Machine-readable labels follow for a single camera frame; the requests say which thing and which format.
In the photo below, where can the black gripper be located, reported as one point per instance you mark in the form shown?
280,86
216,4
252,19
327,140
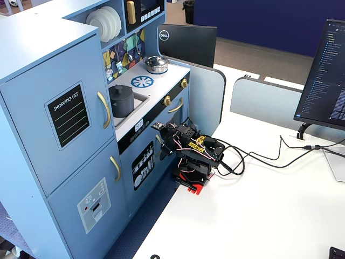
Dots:
166,145

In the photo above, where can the red robot base clamp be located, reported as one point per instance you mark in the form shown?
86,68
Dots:
198,187

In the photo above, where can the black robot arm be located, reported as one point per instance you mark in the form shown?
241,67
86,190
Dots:
199,156

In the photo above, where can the silver pot lid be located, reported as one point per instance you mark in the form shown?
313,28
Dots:
154,60

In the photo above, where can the black dishes print sticker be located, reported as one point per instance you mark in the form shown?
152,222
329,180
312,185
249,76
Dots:
143,167

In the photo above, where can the gold stove knob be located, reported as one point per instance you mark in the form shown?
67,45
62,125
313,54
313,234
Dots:
184,83
167,100

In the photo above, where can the white toy sink basin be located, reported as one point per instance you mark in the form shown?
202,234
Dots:
140,102

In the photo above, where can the dark gray toy pot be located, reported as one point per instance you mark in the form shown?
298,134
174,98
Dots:
123,107

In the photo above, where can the gray desk divider panel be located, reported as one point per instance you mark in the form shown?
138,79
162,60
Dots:
264,99
207,94

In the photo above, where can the silver toy pot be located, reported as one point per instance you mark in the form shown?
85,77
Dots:
157,69

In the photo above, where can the gray ice dispenser sticker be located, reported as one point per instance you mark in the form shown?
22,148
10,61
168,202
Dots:
94,205

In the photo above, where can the round metal toy strainer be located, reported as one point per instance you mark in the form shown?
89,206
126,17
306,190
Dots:
109,73

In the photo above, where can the metal toy ladle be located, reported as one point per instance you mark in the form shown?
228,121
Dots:
130,56

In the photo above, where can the black shopping list chalkboard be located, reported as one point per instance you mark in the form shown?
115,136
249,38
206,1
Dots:
68,116

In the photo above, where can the metal toy spoon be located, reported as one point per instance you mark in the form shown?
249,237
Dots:
138,50

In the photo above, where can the black Dell monitor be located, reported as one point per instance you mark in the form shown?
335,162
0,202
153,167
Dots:
188,44

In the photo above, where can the colorful mosaic backsplash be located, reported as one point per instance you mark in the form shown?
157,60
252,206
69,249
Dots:
134,40

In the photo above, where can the white toy plate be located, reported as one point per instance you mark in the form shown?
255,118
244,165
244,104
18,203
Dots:
118,20
95,25
111,23

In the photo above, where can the black toy microwave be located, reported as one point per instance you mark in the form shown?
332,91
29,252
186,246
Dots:
151,12

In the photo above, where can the black trash bin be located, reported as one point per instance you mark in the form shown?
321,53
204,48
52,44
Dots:
189,12

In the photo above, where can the blue wooden toy kitchen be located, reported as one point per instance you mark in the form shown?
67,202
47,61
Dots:
40,54

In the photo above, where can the dark blue office partition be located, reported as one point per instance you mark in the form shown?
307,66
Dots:
269,21

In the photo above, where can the monitor showing code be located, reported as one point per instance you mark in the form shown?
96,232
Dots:
323,81

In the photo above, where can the black keyboard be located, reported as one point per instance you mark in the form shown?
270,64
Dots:
338,253

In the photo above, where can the small wrist camera board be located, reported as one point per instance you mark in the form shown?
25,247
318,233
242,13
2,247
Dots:
158,125

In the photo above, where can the silver monitor base plate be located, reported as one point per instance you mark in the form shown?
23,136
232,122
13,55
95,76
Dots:
337,164

